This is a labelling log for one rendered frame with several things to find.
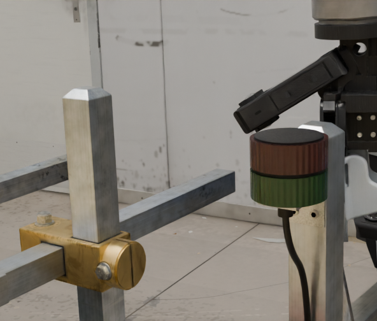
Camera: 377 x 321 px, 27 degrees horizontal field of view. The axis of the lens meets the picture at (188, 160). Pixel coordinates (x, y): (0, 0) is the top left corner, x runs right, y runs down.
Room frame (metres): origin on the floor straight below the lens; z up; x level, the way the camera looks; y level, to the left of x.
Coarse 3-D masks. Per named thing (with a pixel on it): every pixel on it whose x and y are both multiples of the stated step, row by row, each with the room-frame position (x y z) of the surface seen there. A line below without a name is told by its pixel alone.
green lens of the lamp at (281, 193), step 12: (252, 180) 0.59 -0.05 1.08; (264, 180) 0.57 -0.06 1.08; (276, 180) 0.57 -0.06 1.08; (288, 180) 0.57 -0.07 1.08; (300, 180) 0.57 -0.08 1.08; (312, 180) 0.57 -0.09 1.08; (324, 180) 0.58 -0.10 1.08; (252, 192) 0.59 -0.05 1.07; (264, 192) 0.57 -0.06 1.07; (276, 192) 0.57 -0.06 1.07; (288, 192) 0.57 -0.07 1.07; (300, 192) 0.57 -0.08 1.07; (312, 192) 0.57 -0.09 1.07; (324, 192) 0.58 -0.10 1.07; (264, 204) 0.57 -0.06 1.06; (276, 204) 0.57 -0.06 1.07; (288, 204) 0.57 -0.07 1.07; (300, 204) 0.57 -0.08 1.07; (312, 204) 0.57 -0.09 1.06
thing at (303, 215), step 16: (288, 128) 0.62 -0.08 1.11; (272, 144) 0.57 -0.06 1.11; (288, 144) 0.57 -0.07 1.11; (304, 144) 0.57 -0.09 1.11; (272, 176) 0.57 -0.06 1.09; (288, 176) 0.57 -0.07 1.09; (304, 176) 0.57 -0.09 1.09; (288, 208) 0.57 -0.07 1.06; (304, 208) 0.62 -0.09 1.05; (320, 208) 0.61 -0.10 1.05; (288, 224) 0.59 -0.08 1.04; (304, 224) 0.62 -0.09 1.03; (320, 224) 0.61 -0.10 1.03; (288, 240) 0.59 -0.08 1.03; (304, 272) 0.61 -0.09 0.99; (304, 288) 0.61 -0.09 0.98; (304, 304) 0.61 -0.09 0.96; (304, 320) 0.61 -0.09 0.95
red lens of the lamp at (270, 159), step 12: (252, 144) 0.59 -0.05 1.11; (264, 144) 0.58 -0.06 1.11; (312, 144) 0.57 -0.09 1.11; (324, 144) 0.58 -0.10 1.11; (252, 156) 0.59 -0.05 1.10; (264, 156) 0.57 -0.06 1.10; (276, 156) 0.57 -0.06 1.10; (288, 156) 0.57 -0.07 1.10; (300, 156) 0.57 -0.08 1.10; (312, 156) 0.57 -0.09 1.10; (324, 156) 0.58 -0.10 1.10; (252, 168) 0.59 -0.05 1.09; (264, 168) 0.57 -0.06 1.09; (276, 168) 0.57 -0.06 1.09; (288, 168) 0.57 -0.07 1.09; (300, 168) 0.57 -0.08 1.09; (312, 168) 0.57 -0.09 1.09; (324, 168) 0.58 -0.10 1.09
